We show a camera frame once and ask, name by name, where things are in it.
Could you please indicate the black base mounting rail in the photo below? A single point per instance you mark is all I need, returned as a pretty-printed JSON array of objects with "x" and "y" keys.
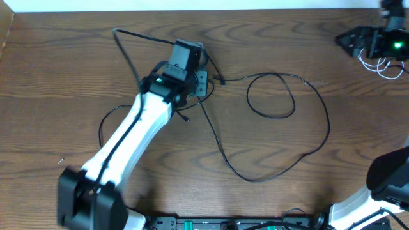
[{"x": 175, "y": 223}]

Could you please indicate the brown cardboard side panel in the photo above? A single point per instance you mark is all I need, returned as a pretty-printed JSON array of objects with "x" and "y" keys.
[{"x": 6, "y": 20}]

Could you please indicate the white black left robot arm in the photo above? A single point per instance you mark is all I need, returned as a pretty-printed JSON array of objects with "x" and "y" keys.
[{"x": 92, "y": 197}]

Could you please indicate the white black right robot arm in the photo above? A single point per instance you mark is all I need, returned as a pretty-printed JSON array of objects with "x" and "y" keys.
[{"x": 386, "y": 189}]

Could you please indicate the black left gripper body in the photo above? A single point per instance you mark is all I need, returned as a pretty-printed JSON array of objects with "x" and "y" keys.
[{"x": 198, "y": 85}]

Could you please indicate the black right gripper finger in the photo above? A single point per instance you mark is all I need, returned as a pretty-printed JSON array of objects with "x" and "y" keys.
[
  {"x": 353, "y": 48},
  {"x": 354, "y": 35}
]

